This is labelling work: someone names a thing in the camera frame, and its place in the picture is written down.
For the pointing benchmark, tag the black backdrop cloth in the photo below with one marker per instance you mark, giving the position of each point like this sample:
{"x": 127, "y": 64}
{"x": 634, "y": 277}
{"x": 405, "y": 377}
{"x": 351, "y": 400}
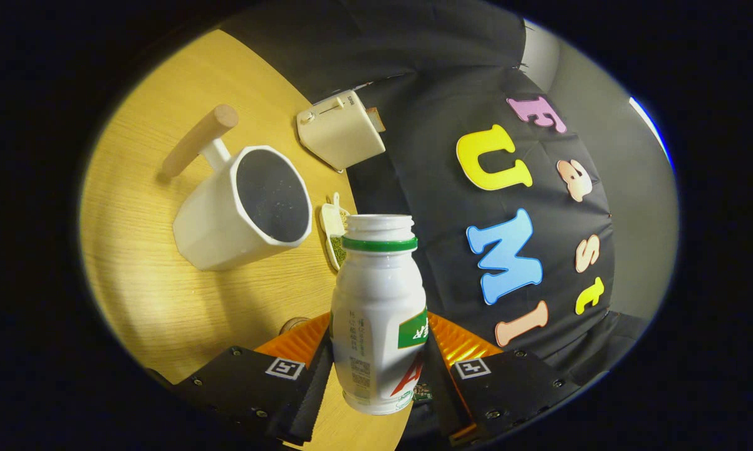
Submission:
{"x": 439, "y": 94}

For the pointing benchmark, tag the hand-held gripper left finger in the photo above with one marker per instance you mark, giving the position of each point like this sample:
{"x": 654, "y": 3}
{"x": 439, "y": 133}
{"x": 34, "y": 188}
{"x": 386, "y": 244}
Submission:
{"x": 304, "y": 401}

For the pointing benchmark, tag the white juice bottle green collar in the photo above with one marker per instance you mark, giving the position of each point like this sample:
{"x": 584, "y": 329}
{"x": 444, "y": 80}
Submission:
{"x": 376, "y": 294}

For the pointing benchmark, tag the wooden table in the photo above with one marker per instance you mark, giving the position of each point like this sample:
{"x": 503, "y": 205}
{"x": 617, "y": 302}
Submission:
{"x": 151, "y": 282}

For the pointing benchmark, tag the cream toaster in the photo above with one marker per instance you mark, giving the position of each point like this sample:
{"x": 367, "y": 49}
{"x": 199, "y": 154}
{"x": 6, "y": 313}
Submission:
{"x": 342, "y": 134}

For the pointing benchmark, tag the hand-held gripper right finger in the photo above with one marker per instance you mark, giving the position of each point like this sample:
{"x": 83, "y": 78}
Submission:
{"x": 446, "y": 401}

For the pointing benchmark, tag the toast slice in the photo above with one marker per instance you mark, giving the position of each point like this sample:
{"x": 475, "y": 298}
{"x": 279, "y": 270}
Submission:
{"x": 376, "y": 119}

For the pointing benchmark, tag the round wooden coaster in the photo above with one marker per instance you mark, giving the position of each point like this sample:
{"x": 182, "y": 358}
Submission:
{"x": 292, "y": 324}

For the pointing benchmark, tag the white divided dish with beans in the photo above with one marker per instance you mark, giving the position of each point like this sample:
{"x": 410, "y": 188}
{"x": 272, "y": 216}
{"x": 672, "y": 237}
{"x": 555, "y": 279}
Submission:
{"x": 331, "y": 225}

